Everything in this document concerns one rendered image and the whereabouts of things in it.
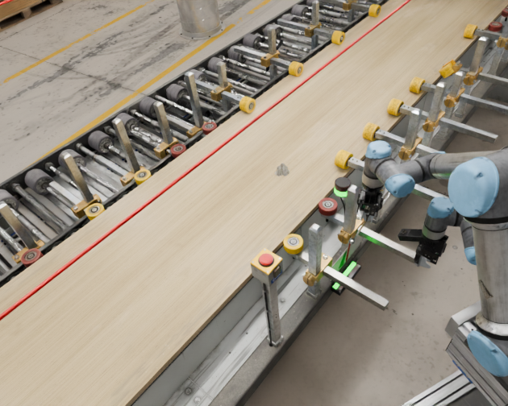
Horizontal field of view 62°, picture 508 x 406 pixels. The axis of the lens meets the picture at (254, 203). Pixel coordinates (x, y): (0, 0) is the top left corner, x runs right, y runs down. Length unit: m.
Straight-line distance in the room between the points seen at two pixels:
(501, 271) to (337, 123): 1.39
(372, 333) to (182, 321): 1.28
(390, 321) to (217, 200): 1.25
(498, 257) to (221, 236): 1.06
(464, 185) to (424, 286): 1.79
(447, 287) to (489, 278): 1.69
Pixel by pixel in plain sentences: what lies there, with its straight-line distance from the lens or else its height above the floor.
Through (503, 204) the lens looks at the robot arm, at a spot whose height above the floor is 1.57.
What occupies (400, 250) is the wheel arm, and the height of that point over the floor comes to 0.86.
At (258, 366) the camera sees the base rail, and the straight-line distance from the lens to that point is 1.66.
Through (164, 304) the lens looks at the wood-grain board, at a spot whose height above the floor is 0.90.
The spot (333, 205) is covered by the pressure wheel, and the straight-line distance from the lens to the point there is 1.82.
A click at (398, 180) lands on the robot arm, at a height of 1.35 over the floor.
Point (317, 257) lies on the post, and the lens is 1.56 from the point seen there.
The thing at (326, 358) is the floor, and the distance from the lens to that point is 2.44.
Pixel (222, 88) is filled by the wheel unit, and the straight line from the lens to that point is 2.49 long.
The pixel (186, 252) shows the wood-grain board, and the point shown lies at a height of 0.90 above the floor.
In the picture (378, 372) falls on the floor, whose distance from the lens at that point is 2.44.
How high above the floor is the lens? 2.23
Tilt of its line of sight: 46 degrees down
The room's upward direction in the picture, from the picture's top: 7 degrees counter-clockwise
